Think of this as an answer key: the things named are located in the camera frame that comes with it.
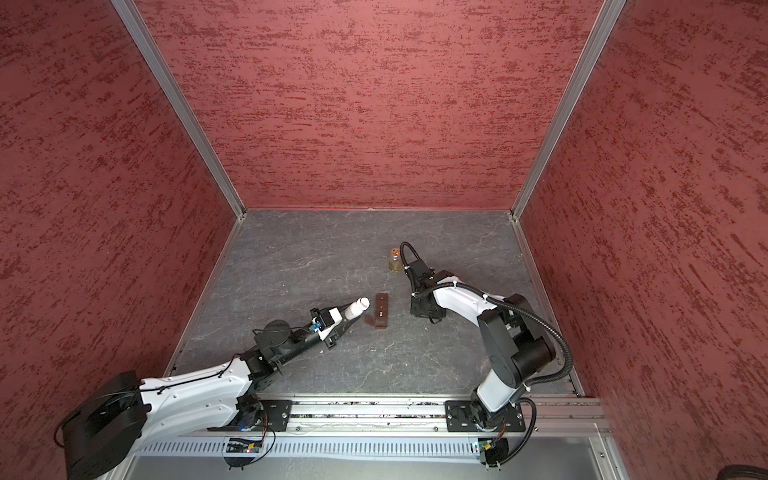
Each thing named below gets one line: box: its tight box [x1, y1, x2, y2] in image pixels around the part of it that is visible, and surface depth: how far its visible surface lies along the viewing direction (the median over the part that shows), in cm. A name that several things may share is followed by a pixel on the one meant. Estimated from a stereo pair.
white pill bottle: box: [344, 296, 371, 321], surface depth 71 cm
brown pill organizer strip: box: [365, 292, 389, 330], surface depth 92 cm
